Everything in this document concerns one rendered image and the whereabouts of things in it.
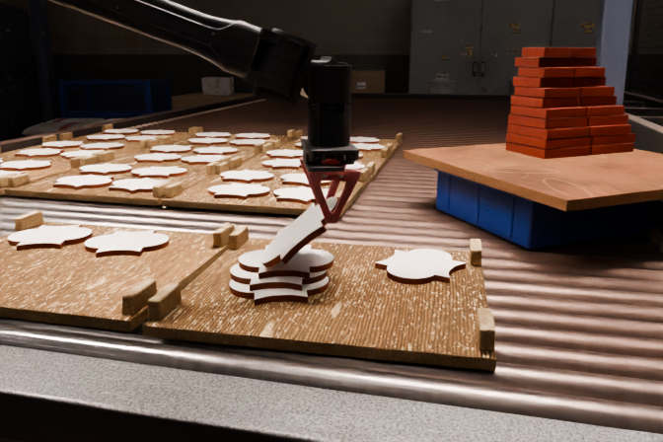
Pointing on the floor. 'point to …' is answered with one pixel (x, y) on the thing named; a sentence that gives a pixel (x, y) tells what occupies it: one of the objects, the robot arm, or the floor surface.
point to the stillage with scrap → (112, 97)
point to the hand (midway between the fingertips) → (328, 210)
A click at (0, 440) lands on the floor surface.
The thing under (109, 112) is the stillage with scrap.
